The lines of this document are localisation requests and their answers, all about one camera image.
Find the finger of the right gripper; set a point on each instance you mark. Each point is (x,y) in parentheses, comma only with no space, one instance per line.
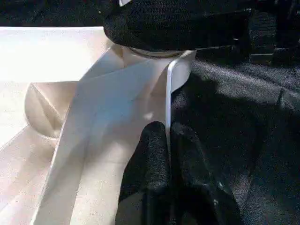
(175,25)

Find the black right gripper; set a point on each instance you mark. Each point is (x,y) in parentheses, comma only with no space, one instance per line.
(264,30)

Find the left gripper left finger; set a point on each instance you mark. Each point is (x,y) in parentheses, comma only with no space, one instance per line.
(147,178)

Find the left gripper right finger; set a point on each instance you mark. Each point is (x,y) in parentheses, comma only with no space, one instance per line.
(199,187)

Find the white plastic table leg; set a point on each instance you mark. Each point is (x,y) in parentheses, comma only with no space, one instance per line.
(154,53)

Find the white plastic table top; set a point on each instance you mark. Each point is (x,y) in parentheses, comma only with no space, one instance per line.
(58,105)

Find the black plastic mat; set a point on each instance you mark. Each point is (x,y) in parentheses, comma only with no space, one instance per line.
(246,117)

